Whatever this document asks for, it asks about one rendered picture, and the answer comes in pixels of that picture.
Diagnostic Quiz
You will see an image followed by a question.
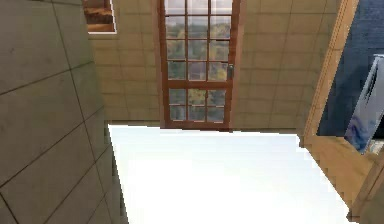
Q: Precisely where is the brown glazed room door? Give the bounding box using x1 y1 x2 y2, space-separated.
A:
157 0 242 131

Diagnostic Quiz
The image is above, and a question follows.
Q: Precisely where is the pale blue grey fridge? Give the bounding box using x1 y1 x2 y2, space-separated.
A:
343 54 384 155

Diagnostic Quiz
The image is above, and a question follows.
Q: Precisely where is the white framed wall picture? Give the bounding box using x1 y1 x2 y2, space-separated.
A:
81 0 118 35

